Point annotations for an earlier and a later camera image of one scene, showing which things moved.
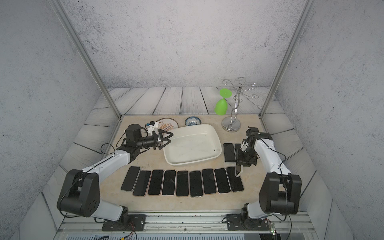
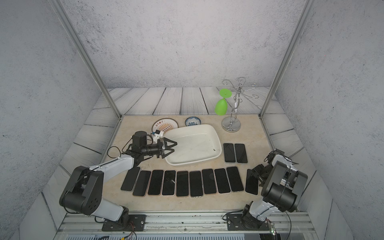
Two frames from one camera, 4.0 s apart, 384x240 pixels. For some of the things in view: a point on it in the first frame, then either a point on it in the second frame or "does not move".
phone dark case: [238, 169] -> [252, 183]
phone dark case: [168, 185] does not move
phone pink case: [196, 185] does not move
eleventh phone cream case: [229, 153] does not move
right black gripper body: [247, 157] -> [263, 172]
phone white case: [130, 178] does not move
